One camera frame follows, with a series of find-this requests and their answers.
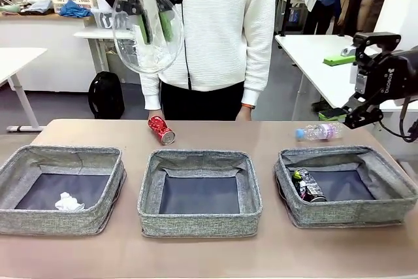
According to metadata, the clear plastic container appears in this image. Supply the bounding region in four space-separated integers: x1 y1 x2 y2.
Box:
112 0 184 73

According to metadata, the grey fabric basket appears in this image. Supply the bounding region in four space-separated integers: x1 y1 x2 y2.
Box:
274 146 418 229
0 144 127 236
137 150 264 238

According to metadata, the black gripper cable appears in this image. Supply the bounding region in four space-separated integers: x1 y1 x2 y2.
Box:
378 95 418 143

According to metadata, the large white table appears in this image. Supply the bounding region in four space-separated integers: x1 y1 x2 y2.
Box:
274 33 418 122

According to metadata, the dark crushed can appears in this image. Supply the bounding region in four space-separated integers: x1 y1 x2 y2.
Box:
291 168 328 203

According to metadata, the person's right forearm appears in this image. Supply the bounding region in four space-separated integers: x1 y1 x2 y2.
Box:
140 71 163 111

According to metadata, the clear storage bin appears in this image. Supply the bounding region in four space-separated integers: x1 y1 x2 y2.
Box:
92 8 131 30

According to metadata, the black backpack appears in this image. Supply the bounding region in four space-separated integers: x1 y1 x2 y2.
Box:
88 70 126 119

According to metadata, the red crushed can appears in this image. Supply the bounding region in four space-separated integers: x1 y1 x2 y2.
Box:
147 115 176 146

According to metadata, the clear bottle blue cap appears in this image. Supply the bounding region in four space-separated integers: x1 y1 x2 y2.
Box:
295 122 344 142

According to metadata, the person in white sweater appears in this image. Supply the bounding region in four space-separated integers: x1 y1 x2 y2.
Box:
138 0 277 122

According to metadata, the white counter wood top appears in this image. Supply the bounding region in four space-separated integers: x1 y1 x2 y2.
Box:
0 12 96 93

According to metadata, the blue cloth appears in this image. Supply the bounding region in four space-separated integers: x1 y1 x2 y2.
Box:
58 0 94 18

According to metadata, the white desk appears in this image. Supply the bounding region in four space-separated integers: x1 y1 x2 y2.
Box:
73 29 142 74

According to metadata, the person's left hand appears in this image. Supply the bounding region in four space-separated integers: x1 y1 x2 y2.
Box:
235 105 255 122

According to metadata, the person's left forearm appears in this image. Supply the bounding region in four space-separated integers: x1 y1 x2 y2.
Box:
240 63 270 107

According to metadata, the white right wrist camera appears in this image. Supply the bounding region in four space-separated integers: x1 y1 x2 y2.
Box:
339 44 357 57

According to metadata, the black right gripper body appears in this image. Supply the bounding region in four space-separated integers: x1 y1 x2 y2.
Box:
368 49 418 104

